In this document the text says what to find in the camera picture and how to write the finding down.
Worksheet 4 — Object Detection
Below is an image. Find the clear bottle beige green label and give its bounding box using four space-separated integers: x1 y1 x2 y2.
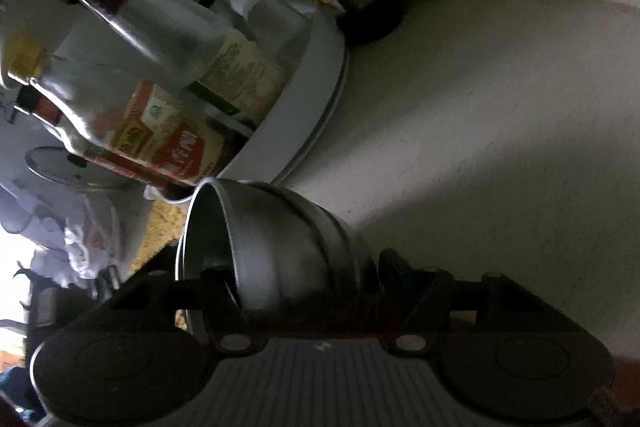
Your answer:
42 0 312 134

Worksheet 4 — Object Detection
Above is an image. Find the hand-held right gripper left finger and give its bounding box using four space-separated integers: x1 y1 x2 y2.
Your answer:
106 267 264 354

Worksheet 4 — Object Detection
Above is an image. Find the cream and red label bottle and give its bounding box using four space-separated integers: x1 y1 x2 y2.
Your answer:
14 76 243 188

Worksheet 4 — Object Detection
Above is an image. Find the yellow chenille mat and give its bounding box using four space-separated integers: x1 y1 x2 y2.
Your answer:
129 197 202 334

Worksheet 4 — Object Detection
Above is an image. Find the glass pot lid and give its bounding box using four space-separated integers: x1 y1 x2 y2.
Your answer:
25 146 133 192

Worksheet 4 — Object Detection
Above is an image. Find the white round tray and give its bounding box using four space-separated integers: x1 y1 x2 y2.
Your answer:
214 9 351 188

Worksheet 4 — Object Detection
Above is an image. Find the steel bowl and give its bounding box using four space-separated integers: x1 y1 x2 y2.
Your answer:
285 189 379 298
176 177 331 343
260 183 353 295

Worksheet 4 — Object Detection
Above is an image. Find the white plastic bag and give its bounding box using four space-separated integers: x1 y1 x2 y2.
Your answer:
0 184 128 280

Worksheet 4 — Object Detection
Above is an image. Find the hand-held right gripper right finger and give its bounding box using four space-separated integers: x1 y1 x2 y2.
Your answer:
377 249 582 354

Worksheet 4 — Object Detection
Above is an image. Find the white floral plate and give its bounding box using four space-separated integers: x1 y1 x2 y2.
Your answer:
144 184 193 208

